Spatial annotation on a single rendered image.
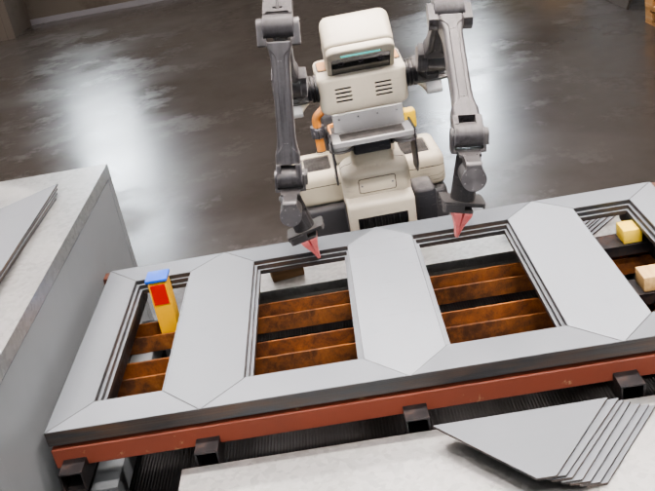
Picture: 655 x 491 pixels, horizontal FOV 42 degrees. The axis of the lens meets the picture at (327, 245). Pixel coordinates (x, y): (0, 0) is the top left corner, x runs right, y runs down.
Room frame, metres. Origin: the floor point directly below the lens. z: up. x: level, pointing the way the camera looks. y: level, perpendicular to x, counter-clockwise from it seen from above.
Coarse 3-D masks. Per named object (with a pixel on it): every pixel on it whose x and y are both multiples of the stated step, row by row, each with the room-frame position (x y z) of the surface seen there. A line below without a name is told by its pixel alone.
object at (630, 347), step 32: (480, 224) 2.09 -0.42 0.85; (640, 224) 1.96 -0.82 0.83; (288, 256) 2.11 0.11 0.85; (256, 288) 2.00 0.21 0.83; (352, 288) 1.88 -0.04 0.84; (544, 288) 1.71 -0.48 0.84; (128, 320) 1.94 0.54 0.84; (256, 320) 1.84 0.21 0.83; (576, 352) 1.44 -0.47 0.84; (608, 352) 1.44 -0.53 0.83; (640, 352) 1.43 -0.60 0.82; (384, 384) 1.45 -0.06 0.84; (416, 384) 1.45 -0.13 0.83; (160, 416) 1.47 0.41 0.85; (192, 416) 1.47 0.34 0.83; (224, 416) 1.47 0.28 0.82
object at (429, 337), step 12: (384, 336) 1.62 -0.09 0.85; (396, 336) 1.61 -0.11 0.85; (408, 336) 1.60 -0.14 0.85; (420, 336) 1.59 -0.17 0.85; (432, 336) 1.58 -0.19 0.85; (372, 348) 1.58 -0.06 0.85; (384, 348) 1.57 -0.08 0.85; (396, 348) 1.56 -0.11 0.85; (408, 348) 1.55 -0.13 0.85; (420, 348) 1.54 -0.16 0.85
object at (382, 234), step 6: (366, 234) 2.15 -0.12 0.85; (372, 234) 2.15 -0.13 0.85; (378, 234) 2.14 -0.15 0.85; (384, 234) 2.13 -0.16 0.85; (390, 234) 2.13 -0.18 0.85; (396, 234) 2.12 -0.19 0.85; (402, 234) 2.11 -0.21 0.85; (408, 234) 2.11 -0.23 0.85; (360, 240) 2.13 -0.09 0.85; (366, 240) 2.12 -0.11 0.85; (372, 240) 2.11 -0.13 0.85; (378, 240) 2.10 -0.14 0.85
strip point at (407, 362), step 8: (408, 352) 1.54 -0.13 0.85; (416, 352) 1.53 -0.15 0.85; (424, 352) 1.53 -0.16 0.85; (432, 352) 1.52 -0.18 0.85; (376, 360) 1.53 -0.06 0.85; (384, 360) 1.52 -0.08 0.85; (392, 360) 1.52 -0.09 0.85; (400, 360) 1.51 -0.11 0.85; (408, 360) 1.50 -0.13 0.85; (416, 360) 1.50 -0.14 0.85; (424, 360) 1.49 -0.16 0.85; (392, 368) 1.49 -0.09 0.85; (400, 368) 1.48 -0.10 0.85; (408, 368) 1.48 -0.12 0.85; (416, 368) 1.47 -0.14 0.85
